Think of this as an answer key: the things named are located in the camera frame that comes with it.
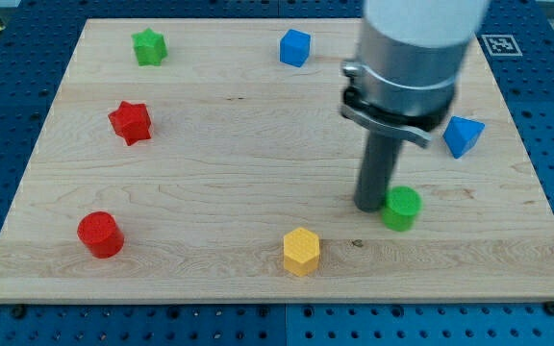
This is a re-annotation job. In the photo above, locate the red star block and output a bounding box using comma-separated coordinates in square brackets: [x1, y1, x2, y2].
[108, 101, 151, 146]

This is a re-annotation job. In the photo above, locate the yellow hexagon block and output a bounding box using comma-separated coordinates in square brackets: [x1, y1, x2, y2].
[283, 228, 320, 277]

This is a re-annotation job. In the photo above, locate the light wooden board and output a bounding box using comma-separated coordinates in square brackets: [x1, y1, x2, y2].
[0, 19, 554, 305]

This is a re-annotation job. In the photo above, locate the green star block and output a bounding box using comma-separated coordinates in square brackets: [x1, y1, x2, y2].
[132, 28, 167, 66]

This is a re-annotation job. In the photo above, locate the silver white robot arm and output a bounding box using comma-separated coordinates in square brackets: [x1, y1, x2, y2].
[340, 0, 490, 212]

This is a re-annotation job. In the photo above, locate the red cylinder block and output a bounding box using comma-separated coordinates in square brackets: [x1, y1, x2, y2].
[77, 211, 125, 259]

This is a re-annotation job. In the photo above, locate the blue cube block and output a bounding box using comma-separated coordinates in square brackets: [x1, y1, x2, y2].
[279, 29, 311, 67]

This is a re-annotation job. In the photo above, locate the blue triangular prism block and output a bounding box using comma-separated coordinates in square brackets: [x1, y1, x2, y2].
[442, 116, 486, 159]

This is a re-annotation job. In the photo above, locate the white fiducial marker tag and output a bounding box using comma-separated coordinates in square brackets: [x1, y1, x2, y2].
[481, 34, 522, 57]

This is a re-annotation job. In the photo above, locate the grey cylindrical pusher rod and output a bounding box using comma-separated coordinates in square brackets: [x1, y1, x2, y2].
[353, 133, 402, 212]

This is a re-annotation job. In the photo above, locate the green cylinder block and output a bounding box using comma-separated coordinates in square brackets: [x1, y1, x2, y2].
[381, 185, 422, 232]

